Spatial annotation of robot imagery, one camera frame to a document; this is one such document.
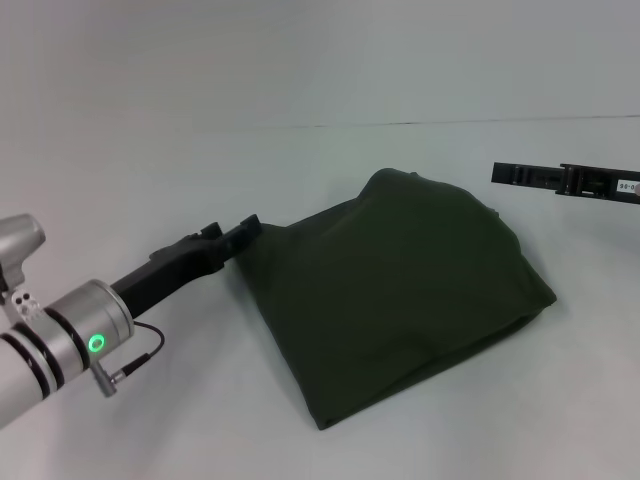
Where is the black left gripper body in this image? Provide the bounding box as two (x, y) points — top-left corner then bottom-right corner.
(109, 233), (232, 320)

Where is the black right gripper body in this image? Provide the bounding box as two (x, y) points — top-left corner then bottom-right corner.
(558, 162), (640, 207)

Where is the dark green shirt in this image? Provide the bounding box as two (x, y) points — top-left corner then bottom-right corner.
(233, 167), (558, 432)

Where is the silver vented left wrist camera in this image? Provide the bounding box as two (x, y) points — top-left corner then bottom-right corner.
(0, 213), (47, 314)

